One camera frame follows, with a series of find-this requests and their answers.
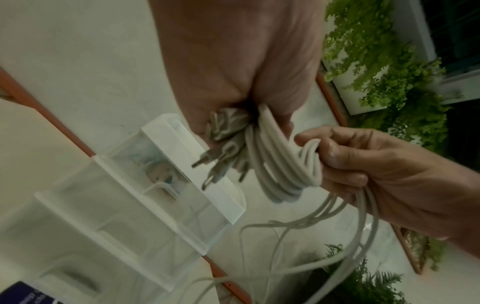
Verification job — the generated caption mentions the white cable bundle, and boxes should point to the white cable bundle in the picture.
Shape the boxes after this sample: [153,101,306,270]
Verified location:
[183,103,382,304]

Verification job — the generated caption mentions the white drawer organizer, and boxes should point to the white drawer organizer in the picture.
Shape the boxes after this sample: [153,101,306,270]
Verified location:
[0,113,247,293]

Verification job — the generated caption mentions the purple round sticker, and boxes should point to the purple round sticker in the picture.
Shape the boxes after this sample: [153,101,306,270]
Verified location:
[0,280,57,304]

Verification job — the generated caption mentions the green fern plant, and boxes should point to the green fern plant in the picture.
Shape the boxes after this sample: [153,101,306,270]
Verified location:
[323,243,408,304]

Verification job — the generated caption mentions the white table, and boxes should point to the white table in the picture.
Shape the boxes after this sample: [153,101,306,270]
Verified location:
[0,99,245,304]

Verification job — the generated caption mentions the person's right hand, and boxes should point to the person's right hand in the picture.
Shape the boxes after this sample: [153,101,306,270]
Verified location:
[293,125,480,250]

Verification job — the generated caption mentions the person's left hand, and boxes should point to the person's left hand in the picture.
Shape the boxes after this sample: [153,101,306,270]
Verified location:
[147,0,328,149]

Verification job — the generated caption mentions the green hanging plant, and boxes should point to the green hanging plant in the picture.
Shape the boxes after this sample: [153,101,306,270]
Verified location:
[322,0,451,155]

